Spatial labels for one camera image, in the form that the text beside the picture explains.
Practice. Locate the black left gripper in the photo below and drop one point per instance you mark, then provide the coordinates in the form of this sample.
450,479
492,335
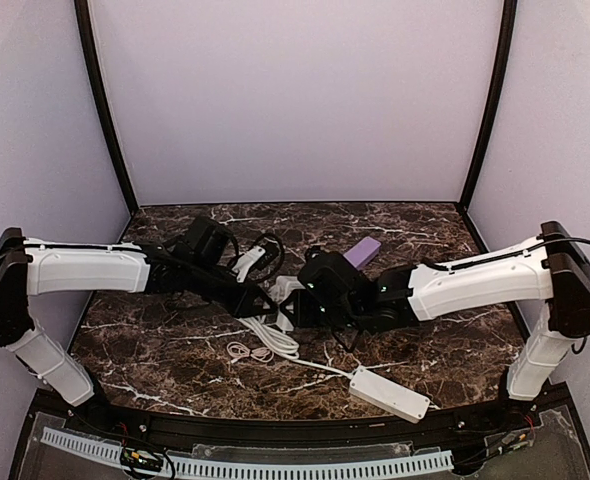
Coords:
240,302

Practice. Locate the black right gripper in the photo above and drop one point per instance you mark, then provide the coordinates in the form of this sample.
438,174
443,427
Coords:
313,311

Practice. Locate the white cube socket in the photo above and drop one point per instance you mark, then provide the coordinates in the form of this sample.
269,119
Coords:
284,286

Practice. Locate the white plug with cable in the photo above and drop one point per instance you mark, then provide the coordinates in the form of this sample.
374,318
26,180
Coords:
282,345

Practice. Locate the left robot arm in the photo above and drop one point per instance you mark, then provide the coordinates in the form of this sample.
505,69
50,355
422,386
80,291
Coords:
31,268

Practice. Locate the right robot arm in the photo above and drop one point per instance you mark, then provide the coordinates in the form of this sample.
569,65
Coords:
550,267

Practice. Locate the purple power strip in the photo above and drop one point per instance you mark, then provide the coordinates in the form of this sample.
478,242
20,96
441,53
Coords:
363,252

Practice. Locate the white power strip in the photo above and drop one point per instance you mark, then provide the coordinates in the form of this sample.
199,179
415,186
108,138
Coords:
389,396

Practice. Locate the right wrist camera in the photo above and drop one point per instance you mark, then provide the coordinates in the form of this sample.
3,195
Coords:
328,276

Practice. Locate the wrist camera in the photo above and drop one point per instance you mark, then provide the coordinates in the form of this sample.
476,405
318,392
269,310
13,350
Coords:
328,276
206,240

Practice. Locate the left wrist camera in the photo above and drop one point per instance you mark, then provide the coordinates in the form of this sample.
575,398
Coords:
206,240

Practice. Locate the black front table rail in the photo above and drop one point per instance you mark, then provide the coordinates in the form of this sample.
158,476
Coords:
452,426

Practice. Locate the white slotted cable duct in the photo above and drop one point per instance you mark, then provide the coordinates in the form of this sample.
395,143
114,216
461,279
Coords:
392,461

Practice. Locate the left black frame post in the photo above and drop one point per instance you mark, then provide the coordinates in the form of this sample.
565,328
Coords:
101,101

